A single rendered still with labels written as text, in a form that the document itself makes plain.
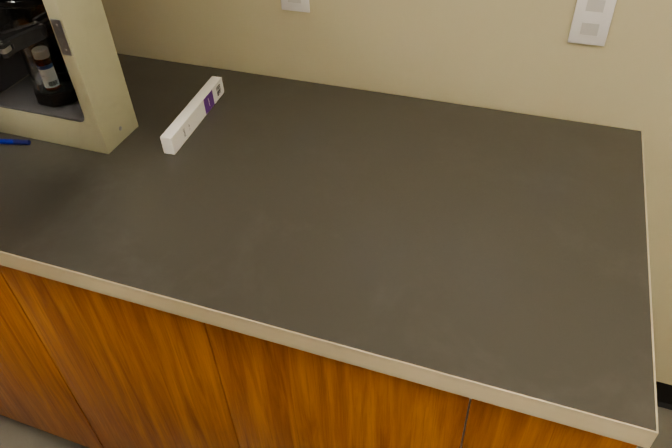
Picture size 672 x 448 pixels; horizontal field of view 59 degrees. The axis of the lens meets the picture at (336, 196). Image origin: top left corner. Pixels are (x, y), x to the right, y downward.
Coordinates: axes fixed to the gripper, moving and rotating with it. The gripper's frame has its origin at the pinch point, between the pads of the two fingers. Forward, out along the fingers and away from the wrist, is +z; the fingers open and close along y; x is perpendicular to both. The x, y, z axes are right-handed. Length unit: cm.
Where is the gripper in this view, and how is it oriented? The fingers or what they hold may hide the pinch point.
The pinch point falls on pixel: (31, 14)
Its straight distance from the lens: 135.7
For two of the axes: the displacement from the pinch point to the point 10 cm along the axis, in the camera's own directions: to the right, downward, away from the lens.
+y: -9.4, -1.9, 2.7
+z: 3.3, -6.2, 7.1
